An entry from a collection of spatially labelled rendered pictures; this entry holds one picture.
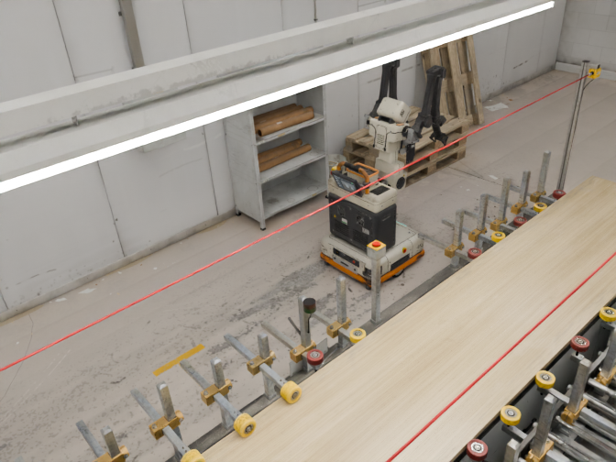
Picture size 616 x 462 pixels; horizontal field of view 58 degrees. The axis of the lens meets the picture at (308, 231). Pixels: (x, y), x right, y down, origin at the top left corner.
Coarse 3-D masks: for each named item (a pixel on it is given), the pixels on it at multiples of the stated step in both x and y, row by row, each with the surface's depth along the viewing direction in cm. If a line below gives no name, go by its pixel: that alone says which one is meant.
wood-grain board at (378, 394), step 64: (576, 192) 387; (512, 256) 328; (576, 256) 325; (448, 320) 284; (512, 320) 282; (576, 320) 279; (320, 384) 253; (384, 384) 251; (448, 384) 249; (512, 384) 247; (256, 448) 226; (320, 448) 225; (384, 448) 223; (448, 448) 221
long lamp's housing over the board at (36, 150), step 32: (512, 0) 224; (544, 0) 237; (384, 32) 189; (416, 32) 191; (448, 32) 201; (288, 64) 162; (320, 64) 167; (352, 64) 175; (160, 96) 144; (192, 96) 143; (224, 96) 148; (256, 96) 154; (64, 128) 128; (96, 128) 129; (128, 128) 133; (160, 128) 138; (0, 160) 118; (32, 160) 121; (64, 160) 125
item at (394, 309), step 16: (512, 224) 395; (448, 272) 351; (416, 288) 340; (432, 288) 339; (400, 304) 328; (368, 320) 318; (384, 320) 317; (336, 352) 298; (304, 368) 287; (320, 368) 289; (256, 400) 273; (272, 400) 273; (208, 432) 259; (224, 432) 258; (192, 448) 252; (208, 448) 252
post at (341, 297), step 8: (336, 280) 279; (344, 280) 278; (336, 288) 282; (344, 288) 281; (336, 296) 285; (344, 296) 283; (336, 304) 288; (344, 304) 286; (344, 312) 288; (344, 320) 291; (344, 344) 300
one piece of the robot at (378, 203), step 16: (336, 192) 444; (368, 192) 419; (384, 192) 421; (336, 208) 452; (352, 208) 437; (368, 208) 421; (384, 208) 422; (336, 224) 460; (352, 224) 444; (368, 224) 429; (384, 224) 430; (352, 240) 453; (368, 240) 437; (384, 240) 438
